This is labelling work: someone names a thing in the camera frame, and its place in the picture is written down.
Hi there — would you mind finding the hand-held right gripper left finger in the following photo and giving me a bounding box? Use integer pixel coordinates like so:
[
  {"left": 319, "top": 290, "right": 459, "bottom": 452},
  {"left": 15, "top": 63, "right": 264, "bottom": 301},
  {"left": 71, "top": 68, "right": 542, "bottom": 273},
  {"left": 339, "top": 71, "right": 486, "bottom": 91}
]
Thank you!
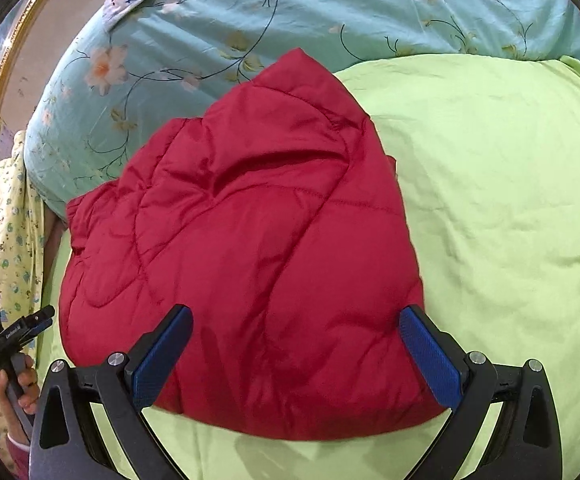
[{"left": 30, "top": 304, "right": 194, "bottom": 480}]

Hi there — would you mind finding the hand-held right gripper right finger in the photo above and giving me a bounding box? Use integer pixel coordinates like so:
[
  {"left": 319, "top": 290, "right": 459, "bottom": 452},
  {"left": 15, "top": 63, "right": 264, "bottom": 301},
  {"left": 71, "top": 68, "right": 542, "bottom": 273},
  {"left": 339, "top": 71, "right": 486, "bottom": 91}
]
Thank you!
[{"left": 399, "top": 305, "right": 564, "bottom": 480}]

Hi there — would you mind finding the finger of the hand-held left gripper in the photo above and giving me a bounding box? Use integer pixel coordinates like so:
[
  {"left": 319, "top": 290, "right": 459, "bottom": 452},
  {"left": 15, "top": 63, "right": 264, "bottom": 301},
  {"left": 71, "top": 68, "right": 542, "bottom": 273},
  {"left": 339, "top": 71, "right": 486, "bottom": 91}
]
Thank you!
[{"left": 22, "top": 306, "right": 56, "bottom": 335}]

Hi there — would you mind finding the red quilted jacket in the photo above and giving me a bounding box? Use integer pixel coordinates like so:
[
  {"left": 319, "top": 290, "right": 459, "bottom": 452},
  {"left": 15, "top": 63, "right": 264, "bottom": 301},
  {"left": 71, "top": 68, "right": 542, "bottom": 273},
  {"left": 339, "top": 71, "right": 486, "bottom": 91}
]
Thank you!
[{"left": 59, "top": 49, "right": 446, "bottom": 442}]

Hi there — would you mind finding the person's left forearm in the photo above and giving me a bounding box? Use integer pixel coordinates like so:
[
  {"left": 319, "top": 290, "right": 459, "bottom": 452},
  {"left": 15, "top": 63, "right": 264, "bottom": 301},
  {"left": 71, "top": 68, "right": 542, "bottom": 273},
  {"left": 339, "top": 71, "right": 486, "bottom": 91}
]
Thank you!
[{"left": 2, "top": 402, "right": 33, "bottom": 467}]

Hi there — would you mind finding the person's left hand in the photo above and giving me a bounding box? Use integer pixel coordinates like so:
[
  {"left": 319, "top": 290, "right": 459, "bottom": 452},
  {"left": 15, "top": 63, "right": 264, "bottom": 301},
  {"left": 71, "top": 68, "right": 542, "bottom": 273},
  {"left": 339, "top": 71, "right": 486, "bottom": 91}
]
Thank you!
[{"left": 0, "top": 354, "right": 39, "bottom": 412}]

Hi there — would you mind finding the yellow cartoon print blanket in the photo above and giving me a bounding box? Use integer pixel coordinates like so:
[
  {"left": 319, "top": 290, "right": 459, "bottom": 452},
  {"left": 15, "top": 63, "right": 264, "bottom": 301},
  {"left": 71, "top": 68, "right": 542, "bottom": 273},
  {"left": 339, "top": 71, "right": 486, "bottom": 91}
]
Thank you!
[{"left": 0, "top": 130, "right": 55, "bottom": 443}]

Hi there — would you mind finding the mauve mattress cover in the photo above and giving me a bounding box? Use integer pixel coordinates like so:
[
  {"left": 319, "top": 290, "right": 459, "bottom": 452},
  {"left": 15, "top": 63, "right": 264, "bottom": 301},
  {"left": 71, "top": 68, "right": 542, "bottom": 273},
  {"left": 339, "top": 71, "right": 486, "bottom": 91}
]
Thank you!
[{"left": 40, "top": 210, "right": 71, "bottom": 281}]

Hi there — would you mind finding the light green bed sheet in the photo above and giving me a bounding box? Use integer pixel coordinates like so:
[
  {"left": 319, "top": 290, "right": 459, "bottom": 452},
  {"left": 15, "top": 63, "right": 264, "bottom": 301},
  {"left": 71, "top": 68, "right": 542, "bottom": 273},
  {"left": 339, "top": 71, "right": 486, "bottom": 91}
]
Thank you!
[{"left": 40, "top": 55, "right": 580, "bottom": 480}]

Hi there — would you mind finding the teal floral quilt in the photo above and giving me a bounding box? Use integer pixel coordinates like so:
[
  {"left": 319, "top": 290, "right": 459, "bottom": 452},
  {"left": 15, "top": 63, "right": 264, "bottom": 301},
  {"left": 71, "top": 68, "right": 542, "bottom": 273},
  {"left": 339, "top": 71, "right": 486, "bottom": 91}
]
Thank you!
[{"left": 24, "top": 0, "right": 580, "bottom": 222}]

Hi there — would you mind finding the gold picture frame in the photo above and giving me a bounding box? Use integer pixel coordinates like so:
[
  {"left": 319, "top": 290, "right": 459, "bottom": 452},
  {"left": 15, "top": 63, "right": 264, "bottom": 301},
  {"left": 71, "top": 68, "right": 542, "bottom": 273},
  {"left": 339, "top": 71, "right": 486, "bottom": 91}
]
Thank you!
[{"left": 0, "top": 0, "right": 78, "bottom": 153}]

